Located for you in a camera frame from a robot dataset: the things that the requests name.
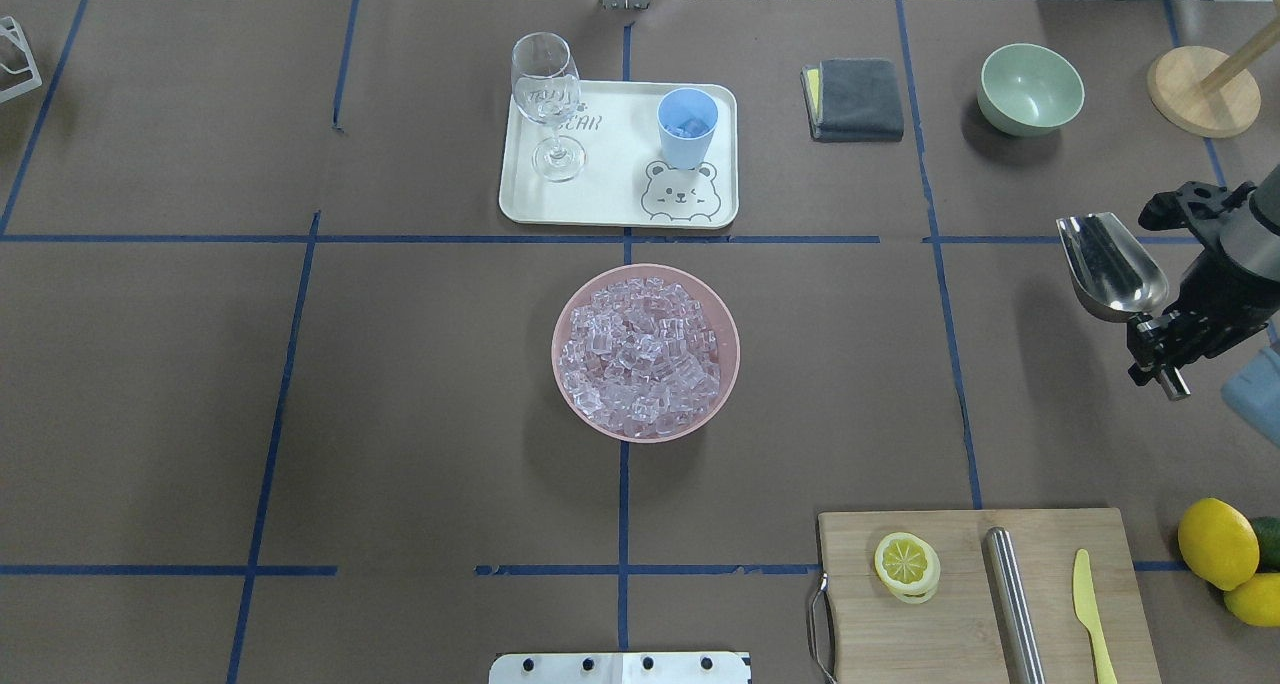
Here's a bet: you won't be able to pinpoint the white serving tray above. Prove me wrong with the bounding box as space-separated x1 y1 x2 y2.
498 81 739 229

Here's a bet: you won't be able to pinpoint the ice cubes in cup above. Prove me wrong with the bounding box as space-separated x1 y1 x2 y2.
664 117 714 140

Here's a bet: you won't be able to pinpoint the white wire cup rack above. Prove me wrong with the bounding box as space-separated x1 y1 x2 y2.
1 17 44 102

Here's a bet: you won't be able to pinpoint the metal ice scoop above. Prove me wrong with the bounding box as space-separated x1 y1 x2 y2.
1056 213 1193 402

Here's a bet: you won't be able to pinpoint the light blue cup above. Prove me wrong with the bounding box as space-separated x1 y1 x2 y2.
657 87 719 169

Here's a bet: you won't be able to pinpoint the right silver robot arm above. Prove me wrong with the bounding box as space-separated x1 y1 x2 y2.
1126 169 1279 401

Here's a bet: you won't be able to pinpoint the grey folded cloth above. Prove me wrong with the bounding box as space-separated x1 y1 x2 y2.
803 58 904 142

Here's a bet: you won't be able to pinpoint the wooden cutting board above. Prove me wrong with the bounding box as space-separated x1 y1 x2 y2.
817 509 1161 683

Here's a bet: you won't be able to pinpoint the lemon half slice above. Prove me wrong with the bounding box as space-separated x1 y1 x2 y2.
873 532 942 605

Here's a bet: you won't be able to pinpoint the wooden cup stand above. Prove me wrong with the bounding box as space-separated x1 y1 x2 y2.
1147 18 1279 140

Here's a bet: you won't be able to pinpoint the yellow lemon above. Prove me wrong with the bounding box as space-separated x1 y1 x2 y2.
1222 573 1280 628
1178 498 1260 592

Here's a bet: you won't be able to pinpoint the green ceramic bowl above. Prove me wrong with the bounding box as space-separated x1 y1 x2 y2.
977 44 1085 138

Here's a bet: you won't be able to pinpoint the yellow plastic knife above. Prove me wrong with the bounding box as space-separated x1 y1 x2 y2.
1071 548 1117 684

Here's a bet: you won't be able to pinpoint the clear ice cubes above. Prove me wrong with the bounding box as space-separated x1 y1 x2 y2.
561 278 723 437

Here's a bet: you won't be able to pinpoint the pink bowl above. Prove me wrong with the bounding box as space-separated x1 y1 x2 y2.
550 264 742 444

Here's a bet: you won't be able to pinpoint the clear wine glass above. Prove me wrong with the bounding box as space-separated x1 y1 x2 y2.
509 32 586 183

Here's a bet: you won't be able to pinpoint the green lime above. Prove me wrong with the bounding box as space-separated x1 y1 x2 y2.
1249 516 1280 573

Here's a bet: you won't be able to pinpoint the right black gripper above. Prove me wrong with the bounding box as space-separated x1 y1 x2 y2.
1139 182 1279 370

